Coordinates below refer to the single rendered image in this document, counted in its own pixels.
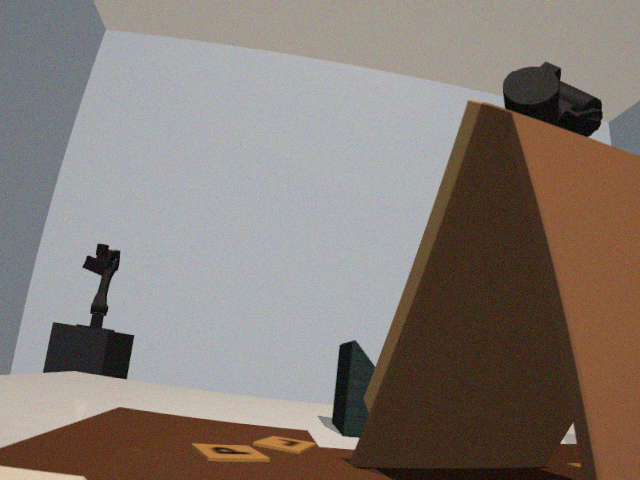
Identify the brown tile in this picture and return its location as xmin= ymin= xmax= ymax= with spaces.
xmin=253 ymin=436 xmax=316 ymax=454
xmin=191 ymin=444 xmax=270 ymax=463

